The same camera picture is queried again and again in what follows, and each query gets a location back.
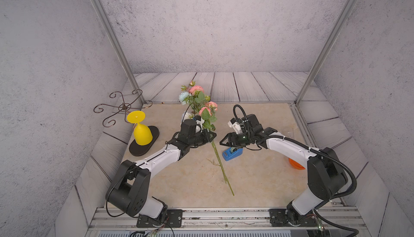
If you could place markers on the yellow plastic goblet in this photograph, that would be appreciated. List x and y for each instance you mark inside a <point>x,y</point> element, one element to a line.
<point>142,133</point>

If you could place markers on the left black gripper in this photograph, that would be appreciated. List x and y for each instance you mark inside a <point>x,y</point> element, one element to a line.
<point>205,132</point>

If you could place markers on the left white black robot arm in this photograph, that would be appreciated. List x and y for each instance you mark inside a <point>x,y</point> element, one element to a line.
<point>129,189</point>

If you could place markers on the wrought iron scroll stand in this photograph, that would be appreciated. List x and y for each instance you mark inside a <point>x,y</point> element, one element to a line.
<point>128,103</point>

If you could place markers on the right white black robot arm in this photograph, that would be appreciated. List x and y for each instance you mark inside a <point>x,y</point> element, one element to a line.
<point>328,178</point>

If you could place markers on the blue tape dispenser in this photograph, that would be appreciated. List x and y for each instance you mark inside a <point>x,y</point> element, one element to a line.
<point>232,153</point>

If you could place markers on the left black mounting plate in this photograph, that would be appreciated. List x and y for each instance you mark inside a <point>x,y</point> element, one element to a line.
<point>171,217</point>

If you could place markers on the black mounting plate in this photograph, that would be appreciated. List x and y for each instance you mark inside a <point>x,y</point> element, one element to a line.
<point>289,218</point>
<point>171,217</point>

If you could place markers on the left aluminium frame post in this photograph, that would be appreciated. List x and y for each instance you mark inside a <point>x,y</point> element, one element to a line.
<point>102,15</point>

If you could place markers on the orange plastic bowl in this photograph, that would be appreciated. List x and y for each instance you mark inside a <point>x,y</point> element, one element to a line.
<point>296,165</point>

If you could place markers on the small broken green twig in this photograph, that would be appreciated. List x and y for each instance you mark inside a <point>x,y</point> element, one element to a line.
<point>213,162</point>

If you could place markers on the right aluminium frame post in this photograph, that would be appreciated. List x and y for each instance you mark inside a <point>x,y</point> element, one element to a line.
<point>332,37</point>

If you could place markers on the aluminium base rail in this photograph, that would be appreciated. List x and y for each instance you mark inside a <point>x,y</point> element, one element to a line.
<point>265,218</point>

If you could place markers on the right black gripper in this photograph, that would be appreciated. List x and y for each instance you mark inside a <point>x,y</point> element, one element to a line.
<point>230,136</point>

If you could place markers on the aluminium frame post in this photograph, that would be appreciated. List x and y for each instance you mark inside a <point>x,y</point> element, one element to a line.
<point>102,15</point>
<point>332,37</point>

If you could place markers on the black oval tray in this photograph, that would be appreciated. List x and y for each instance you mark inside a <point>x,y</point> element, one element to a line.
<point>138,150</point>

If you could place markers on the artificial flower bouquet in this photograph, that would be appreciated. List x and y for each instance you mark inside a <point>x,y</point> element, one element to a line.
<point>199,106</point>

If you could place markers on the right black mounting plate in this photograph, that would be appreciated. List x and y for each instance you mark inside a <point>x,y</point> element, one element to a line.
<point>289,218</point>

